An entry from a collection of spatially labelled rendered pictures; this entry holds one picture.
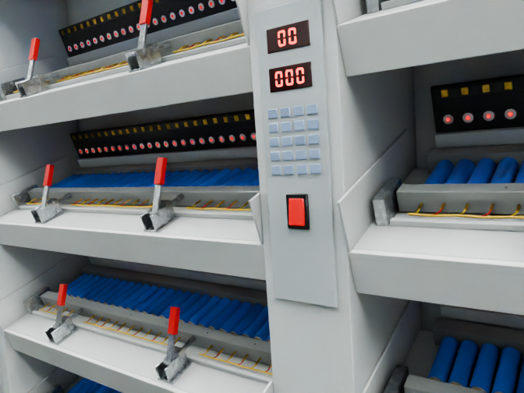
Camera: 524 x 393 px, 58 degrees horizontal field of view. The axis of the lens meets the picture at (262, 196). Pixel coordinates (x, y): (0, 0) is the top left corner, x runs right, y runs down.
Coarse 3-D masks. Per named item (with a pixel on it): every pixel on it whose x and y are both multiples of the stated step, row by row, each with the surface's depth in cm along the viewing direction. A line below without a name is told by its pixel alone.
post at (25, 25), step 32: (0, 0) 86; (32, 0) 90; (64, 0) 96; (0, 32) 86; (32, 32) 90; (0, 64) 86; (64, 64) 96; (32, 128) 90; (64, 128) 96; (0, 160) 86; (32, 160) 90; (0, 256) 86; (32, 256) 91; (64, 256) 96; (0, 288) 86; (0, 352) 88; (32, 384) 91
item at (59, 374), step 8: (48, 376) 93; (56, 376) 94; (64, 376) 96; (72, 376) 97; (80, 376) 99; (40, 384) 92; (48, 384) 93; (56, 384) 94; (64, 384) 96; (72, 384) 97; (32, 392) 90; (40, 392) 92; (48, 392) 92; (56, 392) 92; (64, 392) 94
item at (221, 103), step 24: (72, 0) 95; (96, 0) 90; (120, 0) 86; (72, 24) 96; (432, 72) 56; (456, 72) 54; (480, 72) 53; (504, 72) 51; (240, 96) 73; (96, 120) 95; (120, 120) 90; (144, 120) 86; (432, 120) 56; (432, 144) 57; (504, 144) 52; (96, 264) 101; (432, 312) 59
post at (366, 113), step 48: (288, 0) 43; (336, 48) 41; (336, 96) 41; (384, 96) 50; (336, 144) 42; (384, 144) 50; (336, 192) 43; (336, 240) 43; (288, 336) 48; (336, 336) 44; (384, 336) 50; (288, 384) 49; (336, 384) 45
